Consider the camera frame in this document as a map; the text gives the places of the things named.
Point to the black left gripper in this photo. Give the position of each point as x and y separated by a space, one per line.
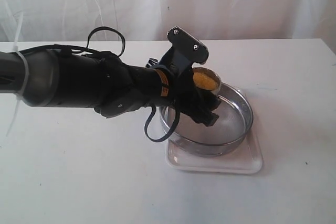
195 94

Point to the yellow millet grains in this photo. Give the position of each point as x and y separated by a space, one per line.
206 81

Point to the small stainless steel cup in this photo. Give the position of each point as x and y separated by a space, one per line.
208 81

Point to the round steel mesh sieve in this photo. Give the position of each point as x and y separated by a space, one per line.
234 122

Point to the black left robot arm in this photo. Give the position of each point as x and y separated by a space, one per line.
56 76

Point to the white square plastic tray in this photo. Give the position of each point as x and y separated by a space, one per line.
245 159

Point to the white backdrop curtain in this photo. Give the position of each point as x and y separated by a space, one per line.
71 20

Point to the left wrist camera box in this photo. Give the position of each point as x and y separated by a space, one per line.
190 47

